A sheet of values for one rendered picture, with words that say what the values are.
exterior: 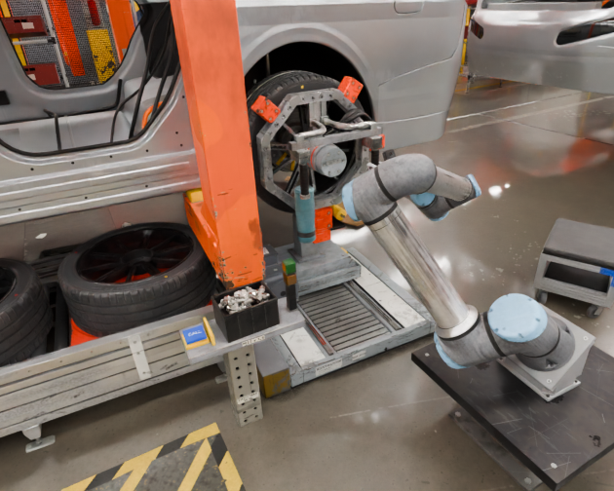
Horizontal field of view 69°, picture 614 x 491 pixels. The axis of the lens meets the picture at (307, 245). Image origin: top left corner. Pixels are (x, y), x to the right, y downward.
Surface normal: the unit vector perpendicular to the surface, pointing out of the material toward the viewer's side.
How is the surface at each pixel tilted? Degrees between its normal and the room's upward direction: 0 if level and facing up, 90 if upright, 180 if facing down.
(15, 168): 92
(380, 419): 0
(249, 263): 90
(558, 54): 89
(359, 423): 0
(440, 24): 90
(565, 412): 0
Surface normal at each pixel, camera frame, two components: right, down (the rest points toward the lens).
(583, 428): -0.04, -0.87
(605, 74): -0.40, 0.66
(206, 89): 0.43, 0.42
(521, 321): -0.59, -0.48
